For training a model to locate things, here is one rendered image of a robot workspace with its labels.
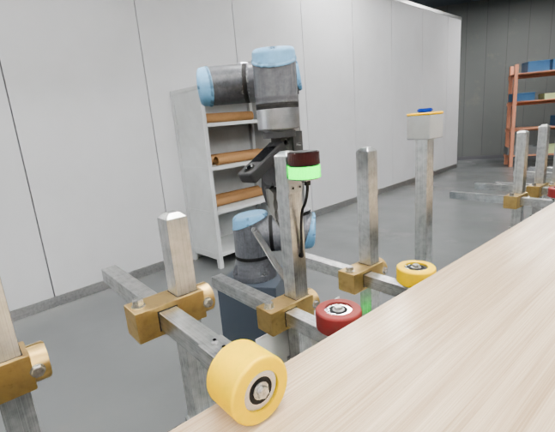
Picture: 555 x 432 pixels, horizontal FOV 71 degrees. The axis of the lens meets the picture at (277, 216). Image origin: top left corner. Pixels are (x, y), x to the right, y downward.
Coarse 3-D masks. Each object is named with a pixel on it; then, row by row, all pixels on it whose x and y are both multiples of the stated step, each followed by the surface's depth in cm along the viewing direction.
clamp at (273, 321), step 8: (280, 296) 82; (312, 296) 82; (280, 304) 78; (288, 304) 78; (296, 304) 79; (304, 304) 81; (312, 304) 82; (256, 312) 79; (264, 312) 77; (272, 312) 76; (280, 312) 76; (312, 312) 83; (264, 320) 77; (272, 320) 75; (280, 320) 77; (264, 328) 78; (272, 328) 76; (280, 328) 77; (288, 328) 79
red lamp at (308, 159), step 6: (318, 150) 72; (288, 156) 71; (294, 156) 69; (300, 156) 69; (306, 156) 69; (312, 156) 69; (318, 156) 70; (288, 162) 71; (294, 162) 70; (300, 162) 69; (306, 162) 69; (312, 162) 69; (318, 162) 71
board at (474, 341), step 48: (528, 240) 95; (432, 288) 73; (480, 288) 72; (528, 288) 70; (336, 336) 60; (384, 336) 59; (432, 336) 58; (480, 336) 57; (528, 336) 56; (288, 384) 50; (336, 384) 49; (384, 384) 49; (432, 384) 48; (480, 384) 47; (528, 384) 47
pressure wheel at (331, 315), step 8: (320, 304) 69; (328, 304) 69; (336, 304) 68; (344, 304) 69; (352, 304) 68; (320, 312) 67; (328, 312) 67; (336, 312) 67; (344, 312) 67; (352, 312) 66; (360, 312) 66; (320, 320) 66; (328, 320) 64; (336, 320) 64; (344, 320) 64; (352, 320) 64; (320, 328) 66; (328, 328) 65; (336, 328) 64
